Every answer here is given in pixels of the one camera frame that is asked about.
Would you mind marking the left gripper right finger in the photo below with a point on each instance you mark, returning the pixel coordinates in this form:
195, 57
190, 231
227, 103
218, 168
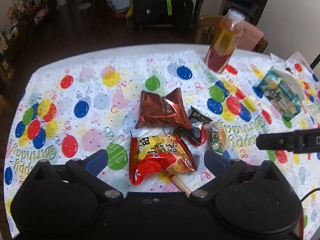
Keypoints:
226, 172

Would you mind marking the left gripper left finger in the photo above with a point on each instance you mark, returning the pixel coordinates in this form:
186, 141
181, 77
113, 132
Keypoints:
85, 172

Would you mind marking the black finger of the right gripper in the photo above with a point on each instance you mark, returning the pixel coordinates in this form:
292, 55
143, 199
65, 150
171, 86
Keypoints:
275, 141

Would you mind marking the black purple snack packet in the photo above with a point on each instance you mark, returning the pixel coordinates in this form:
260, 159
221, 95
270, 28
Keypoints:
197, 134

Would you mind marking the cream sausage stick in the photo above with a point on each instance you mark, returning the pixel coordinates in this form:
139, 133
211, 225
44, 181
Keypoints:
180, 184

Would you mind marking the red orange chips bag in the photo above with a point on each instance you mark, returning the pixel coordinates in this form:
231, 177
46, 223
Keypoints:
158, 153

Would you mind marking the small brown cake packet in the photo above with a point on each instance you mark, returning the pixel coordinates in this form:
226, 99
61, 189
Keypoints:
196, 161

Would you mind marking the blue tissue pack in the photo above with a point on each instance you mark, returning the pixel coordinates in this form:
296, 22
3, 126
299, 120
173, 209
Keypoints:
280, 95

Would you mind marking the white plate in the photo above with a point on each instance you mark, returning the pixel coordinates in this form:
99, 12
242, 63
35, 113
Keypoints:
290, 80

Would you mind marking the balloon birthday tablecloth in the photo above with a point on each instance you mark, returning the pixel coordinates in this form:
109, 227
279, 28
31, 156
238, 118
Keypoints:
74, 107

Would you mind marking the brown foil snack bag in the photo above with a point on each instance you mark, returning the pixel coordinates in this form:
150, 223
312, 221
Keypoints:
156, 110

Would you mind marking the pink cloth on chair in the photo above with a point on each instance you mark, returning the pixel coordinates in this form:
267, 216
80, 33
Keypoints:
251, 35

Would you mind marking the orange juice bottle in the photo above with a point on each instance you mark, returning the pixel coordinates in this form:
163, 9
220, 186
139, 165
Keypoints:
225, 41

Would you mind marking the wooden chair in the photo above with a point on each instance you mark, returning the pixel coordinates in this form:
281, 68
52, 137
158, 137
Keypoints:
207, 26

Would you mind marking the black jacket green stripe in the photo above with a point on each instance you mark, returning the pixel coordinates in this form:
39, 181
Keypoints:
177, 13

